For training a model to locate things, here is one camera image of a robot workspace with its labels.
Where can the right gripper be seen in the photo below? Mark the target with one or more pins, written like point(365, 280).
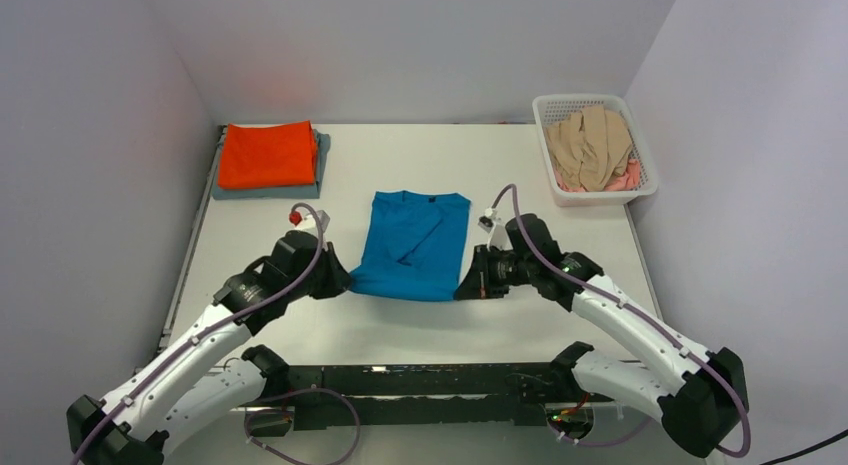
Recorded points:
point(480, 283)

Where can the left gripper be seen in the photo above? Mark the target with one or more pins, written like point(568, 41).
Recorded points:
point(338, 278)

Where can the blue t shirt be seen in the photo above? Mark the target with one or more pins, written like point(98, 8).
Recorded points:
point(414, 246)

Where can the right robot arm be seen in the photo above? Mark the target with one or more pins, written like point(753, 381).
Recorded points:
point(696, 394)

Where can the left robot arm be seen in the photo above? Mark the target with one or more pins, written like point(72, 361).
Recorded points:
point(147, 418)

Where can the folded orange t shirt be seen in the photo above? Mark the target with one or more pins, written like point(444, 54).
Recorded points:
point(265, 157)

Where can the folded grey t shirt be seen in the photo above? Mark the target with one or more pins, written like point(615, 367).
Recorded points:
point(301, 192)

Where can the white plastic basket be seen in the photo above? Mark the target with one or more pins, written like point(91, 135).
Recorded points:
point(548, 109)

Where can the beige t shirt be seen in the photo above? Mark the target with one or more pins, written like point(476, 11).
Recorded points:
point(590, 146)

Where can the pink t shirt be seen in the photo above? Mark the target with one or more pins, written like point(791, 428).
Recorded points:
point(628, 180)

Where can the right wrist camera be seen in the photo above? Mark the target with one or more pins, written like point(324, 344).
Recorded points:
point(492, 224)

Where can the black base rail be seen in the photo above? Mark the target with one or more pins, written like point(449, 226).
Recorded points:
point(521, 394)

